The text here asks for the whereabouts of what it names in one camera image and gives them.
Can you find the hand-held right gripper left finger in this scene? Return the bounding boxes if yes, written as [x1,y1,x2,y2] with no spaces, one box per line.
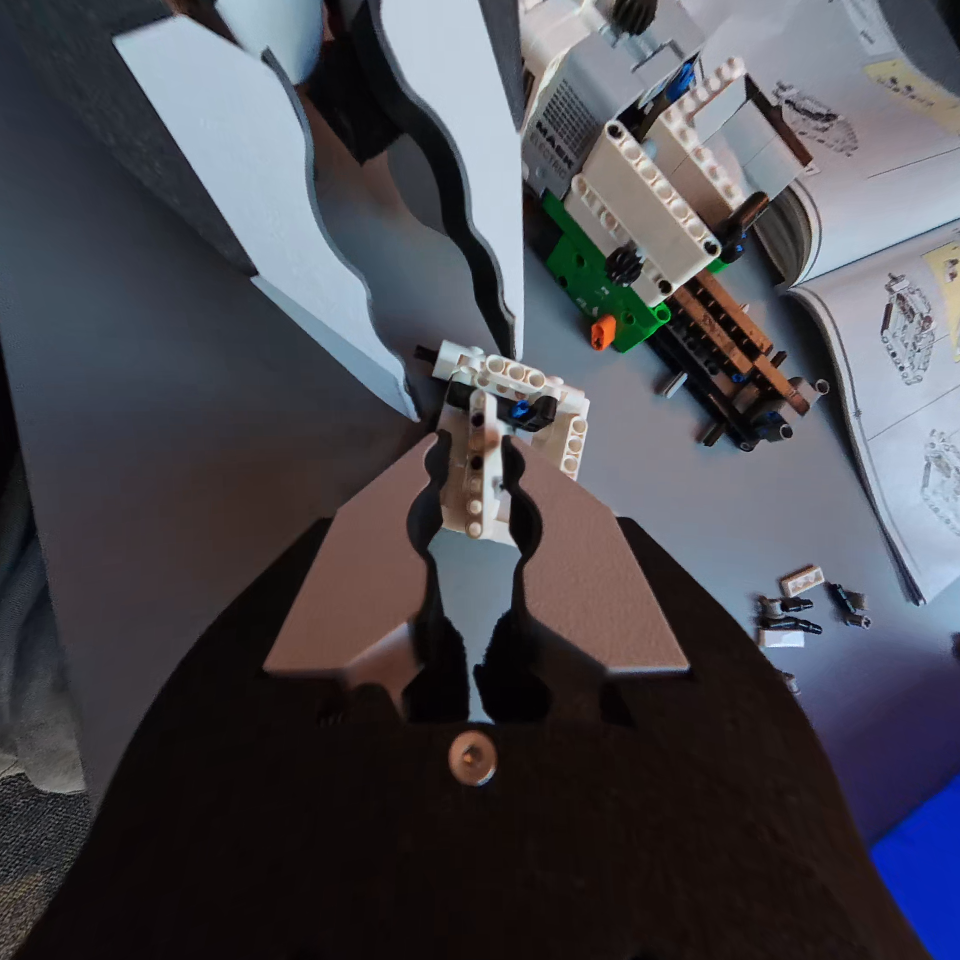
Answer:
[261,431,460,702]

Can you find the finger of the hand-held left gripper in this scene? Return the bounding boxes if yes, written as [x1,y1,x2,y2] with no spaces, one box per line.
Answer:
[351,0,526,363]
[112,15,423,423]

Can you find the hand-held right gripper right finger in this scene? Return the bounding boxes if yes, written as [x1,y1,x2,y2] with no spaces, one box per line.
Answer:
[507,436,693,680]

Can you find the lego truck model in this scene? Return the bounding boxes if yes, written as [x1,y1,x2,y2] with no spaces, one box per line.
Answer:
[519,0,832,455]

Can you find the white lego subassembly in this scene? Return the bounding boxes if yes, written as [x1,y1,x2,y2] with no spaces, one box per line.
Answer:
[416,339,592,483]

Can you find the scattered small lego pieces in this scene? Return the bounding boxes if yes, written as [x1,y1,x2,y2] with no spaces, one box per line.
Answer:
[756,564,876,695]

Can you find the lego instruction booklet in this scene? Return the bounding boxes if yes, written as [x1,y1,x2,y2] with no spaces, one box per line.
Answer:
[678,0,960,607]

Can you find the blue plastic bin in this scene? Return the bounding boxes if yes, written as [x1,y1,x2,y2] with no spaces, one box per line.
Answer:
[868,772,960,960]

